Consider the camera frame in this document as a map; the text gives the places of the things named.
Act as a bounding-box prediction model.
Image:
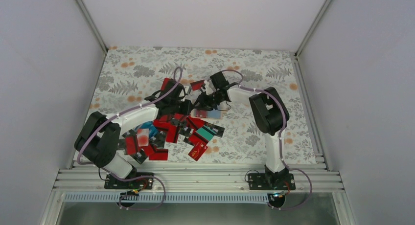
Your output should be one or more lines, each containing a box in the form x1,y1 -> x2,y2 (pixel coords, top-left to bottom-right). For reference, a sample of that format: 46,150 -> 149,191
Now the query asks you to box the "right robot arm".
191,71 -> 289,189

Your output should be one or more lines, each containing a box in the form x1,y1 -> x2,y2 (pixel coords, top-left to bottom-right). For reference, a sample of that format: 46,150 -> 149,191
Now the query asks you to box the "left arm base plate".
100,175 -> 153,190

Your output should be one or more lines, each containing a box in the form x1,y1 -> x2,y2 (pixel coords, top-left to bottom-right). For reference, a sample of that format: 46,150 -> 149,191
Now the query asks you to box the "black vip card upper right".
208,124 -> 225,137

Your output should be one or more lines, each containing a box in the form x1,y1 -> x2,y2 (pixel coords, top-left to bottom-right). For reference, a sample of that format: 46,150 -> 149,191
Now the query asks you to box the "red card bottom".
148,152 -> 168,161

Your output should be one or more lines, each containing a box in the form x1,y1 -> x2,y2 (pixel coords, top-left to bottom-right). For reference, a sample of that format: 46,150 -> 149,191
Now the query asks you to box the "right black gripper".
193,90 -> 224,112

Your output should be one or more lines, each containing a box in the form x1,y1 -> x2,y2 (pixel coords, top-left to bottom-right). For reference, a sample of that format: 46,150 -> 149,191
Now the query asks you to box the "floral table mat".
89,46 -> 317,165

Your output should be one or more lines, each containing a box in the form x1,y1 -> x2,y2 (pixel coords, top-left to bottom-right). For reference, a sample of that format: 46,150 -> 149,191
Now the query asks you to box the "beige leather card holder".
191,110 -> 223,120

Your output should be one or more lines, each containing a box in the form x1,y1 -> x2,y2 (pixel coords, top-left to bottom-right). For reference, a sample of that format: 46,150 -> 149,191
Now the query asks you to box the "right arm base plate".
247,173 -> 296,191

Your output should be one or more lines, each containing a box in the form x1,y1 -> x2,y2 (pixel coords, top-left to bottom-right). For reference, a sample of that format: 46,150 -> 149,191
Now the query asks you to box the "blue card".
139,121 -> 159,137

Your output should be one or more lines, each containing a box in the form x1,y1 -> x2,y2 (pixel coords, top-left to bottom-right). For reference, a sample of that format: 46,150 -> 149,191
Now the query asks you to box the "teal card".
195,126 -> 216,142

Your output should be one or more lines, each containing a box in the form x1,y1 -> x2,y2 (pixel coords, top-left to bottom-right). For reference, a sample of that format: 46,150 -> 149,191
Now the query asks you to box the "red card top right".
190,80 -> 206,91

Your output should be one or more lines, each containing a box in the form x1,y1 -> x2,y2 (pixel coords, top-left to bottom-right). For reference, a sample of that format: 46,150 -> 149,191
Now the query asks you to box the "red card black stripe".
195,110 -> 208,118

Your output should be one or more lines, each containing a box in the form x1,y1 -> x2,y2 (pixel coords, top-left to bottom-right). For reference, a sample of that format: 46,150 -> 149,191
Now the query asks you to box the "aluminium rail frame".
41,160 -> 355,225

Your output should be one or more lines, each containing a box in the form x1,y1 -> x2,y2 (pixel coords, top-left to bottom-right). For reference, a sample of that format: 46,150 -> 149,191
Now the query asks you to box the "white card red spot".
137,129 -> 149,147

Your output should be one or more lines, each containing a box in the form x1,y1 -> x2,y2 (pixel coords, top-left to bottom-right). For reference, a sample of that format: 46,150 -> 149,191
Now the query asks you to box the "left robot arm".
74,81 -> 190,188

